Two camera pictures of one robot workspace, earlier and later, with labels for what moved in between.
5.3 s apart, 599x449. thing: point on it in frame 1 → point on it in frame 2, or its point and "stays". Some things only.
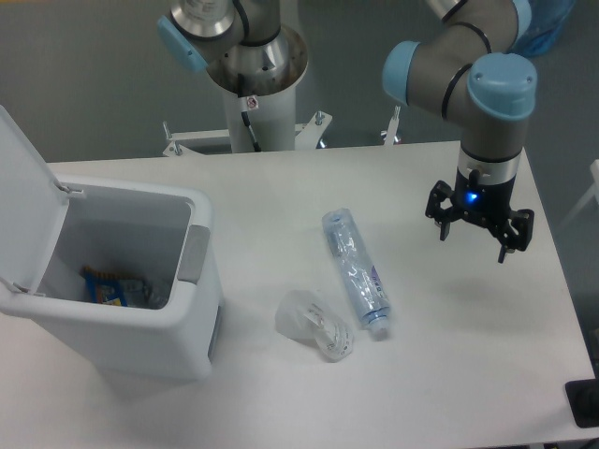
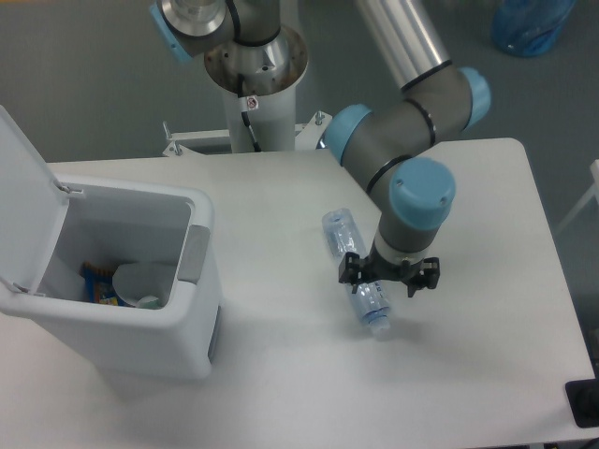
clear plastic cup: [306, 316] → [144, 285]
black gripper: [483, 195] → [423, 273]
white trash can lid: [34, 210] stays
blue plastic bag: [547, 19] stays
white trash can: [165, 233] stays
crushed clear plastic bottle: [363, 276] stays
